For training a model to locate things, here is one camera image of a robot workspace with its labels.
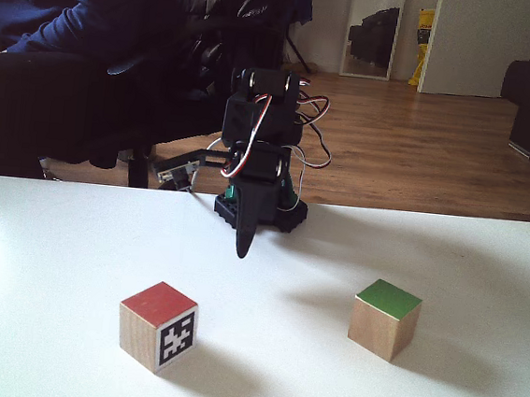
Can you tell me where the green table clamp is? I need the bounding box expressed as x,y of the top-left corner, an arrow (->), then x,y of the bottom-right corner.
224,171 -> 304,212

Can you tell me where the person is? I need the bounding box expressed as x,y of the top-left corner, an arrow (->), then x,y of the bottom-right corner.
0,0 -> 241,197

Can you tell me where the black stand leg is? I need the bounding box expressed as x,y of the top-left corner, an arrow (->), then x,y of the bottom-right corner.
281,21 -> 321,76

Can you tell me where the white usb cable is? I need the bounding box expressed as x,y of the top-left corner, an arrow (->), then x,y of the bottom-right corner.
187,134 -> 226,197

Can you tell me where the small board camera on bracket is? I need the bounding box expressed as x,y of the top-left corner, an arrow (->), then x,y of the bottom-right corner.
154,142 -> 233,195

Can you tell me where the black office chair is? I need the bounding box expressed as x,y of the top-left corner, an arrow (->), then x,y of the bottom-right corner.
36,0 -> 293,202

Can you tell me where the leaning wall mirror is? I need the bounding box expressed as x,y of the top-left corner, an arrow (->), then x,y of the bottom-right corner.
338,0 -> 408,83

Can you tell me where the white door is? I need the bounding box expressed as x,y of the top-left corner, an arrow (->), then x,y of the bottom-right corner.
416,0 -> 530,105

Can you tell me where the red white black servo cable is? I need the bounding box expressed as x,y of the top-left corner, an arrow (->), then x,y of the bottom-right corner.
219,90 -> 275,184
285,91 -> 339,216

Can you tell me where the wooden cube green top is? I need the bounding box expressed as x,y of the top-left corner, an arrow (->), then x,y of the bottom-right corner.
344,276 -> 426,366

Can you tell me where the wooden cube red top marker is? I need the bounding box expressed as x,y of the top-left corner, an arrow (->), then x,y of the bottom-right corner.
112,276 -> 202,379

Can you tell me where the yellow bag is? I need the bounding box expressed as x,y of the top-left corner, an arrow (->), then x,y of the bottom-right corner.
407,7 -> 437,89

